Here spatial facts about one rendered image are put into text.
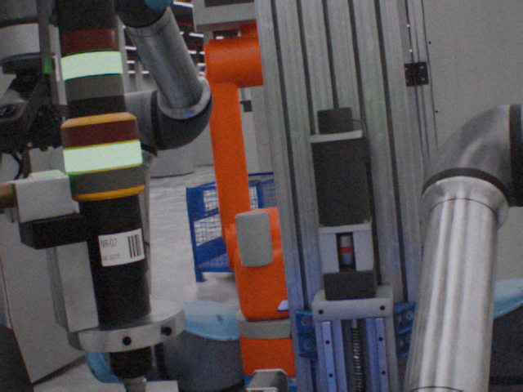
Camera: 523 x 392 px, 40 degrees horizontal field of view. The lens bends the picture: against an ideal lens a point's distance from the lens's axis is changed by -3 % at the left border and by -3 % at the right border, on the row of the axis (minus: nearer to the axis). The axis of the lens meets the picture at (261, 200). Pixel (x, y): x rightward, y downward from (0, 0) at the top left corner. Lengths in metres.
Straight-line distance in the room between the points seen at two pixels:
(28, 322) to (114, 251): 4.58
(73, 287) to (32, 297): 4.60
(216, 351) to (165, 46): 0.49
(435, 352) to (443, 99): 1.61
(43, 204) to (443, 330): 0.40
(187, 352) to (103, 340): 0.82
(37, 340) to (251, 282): 1.54
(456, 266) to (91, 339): 0.41
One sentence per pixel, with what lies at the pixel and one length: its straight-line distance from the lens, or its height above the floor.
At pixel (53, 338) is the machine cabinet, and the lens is 5.19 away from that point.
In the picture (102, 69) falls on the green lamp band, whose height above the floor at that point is 1.60.
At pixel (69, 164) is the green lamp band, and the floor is 1.56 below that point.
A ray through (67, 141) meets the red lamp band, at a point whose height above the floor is 1.57.
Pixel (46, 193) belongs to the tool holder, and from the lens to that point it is 0.41.
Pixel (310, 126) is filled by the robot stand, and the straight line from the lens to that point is 1.33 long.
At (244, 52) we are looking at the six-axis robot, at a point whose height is 1.97.
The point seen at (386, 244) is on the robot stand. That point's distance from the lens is 1.32.
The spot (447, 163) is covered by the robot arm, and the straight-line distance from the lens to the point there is 0.81.
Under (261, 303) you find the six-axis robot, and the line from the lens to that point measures 4.41.
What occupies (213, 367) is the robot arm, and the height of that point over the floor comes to 1.18.
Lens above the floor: 1.57
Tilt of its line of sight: 6 degrees down
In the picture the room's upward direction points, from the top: 6 degrees counter-clockwise
